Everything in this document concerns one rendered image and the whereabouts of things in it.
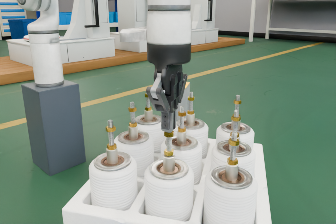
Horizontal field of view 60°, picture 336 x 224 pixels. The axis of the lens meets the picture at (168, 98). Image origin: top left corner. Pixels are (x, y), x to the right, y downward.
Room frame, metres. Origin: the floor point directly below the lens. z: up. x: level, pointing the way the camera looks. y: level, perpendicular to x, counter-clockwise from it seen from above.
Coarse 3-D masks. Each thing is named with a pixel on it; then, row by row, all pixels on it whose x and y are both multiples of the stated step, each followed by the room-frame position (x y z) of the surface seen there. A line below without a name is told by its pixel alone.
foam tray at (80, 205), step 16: (208, 144) 0.76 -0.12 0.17; (256, 144) 0.75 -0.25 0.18; (208, 160) 0.66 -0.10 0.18; (256, 160) 0.66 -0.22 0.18; (256, 176) 0.58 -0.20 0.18; (80, 192) 0.52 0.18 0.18; (144, 192) 0.52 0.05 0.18; (64, 208) 0.47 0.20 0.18; (80, 208) 0.47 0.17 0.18; (96, 208) 0.47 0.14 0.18; (144, 208) 0.50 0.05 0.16; (256, 208) 0.47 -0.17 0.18
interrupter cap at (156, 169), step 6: (156, 162) 0.52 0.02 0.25; (162, 162) 0.52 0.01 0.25; (180, 162) 0.52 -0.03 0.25; (150, 168) 0.49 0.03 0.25; (156, 168) 0.49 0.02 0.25; (162, 168) 0.50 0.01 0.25; (180, 168) 0.50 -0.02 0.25; (186, 168) 0.49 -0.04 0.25; (156, 174) 0.47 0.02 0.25; (162, 174) 0.47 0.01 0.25; (168, 174) 0.47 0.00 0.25; (174, 174) 0.47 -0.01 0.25; (180, 174) 0.47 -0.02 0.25; (186, 174) 0.48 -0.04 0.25
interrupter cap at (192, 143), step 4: (176, 136) 0.64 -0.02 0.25; (188, 136) 0.64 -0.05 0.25; (172, 140) 0.62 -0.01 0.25; (176, 140) 0.62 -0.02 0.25; (188, 140) 0.62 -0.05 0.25; (192, 140) 0.62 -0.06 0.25; (196, 140) 0.62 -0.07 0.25; (172, 144) 0.60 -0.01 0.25; (176, 144) 0.60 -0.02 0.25; (188, 144) 0.60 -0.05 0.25; (192, 144) 0.60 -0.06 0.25; (196, 144) 0.60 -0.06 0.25; (172, 148) 0.58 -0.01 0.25; (176, 148) 0.58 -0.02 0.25; (180, 148) 0.58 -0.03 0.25; (184, 148) 0.58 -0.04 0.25; (188, 148) 0.58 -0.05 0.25; (192, 148) 0.58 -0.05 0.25
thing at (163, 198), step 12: (156, 180) 0.46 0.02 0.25; (168, 180) 0.46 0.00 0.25; (180, 180) 0.46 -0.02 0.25; (192, 180) 0.48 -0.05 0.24; (156, 192) 0.46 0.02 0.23; (168, 192) 0.45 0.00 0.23; (180, 192) 0.45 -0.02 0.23; (192, 192) 0.48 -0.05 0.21; (156, 204) 0.46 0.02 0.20; (168, 204) 0.45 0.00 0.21; (180, 204) 0.45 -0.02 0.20; (192, 204) 0.49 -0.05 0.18; (156, 216) 0.46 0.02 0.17; (168, 216) 0.45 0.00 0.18; (180, 216) 0.46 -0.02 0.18
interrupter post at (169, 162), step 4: (164, 156) 0.49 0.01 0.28; (172, 156) 0.49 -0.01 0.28; (164, 160) 0.49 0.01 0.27; (168, 160) 0.49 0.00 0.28; (172, 160) 0.49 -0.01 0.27; (164, 164) 0.49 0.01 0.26; (168, 164) 0.49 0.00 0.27; (172, 164) 0.49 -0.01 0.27; (164, 168) 0.49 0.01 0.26; (168, 168) 0.49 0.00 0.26; (172, 168) 0.49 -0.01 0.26
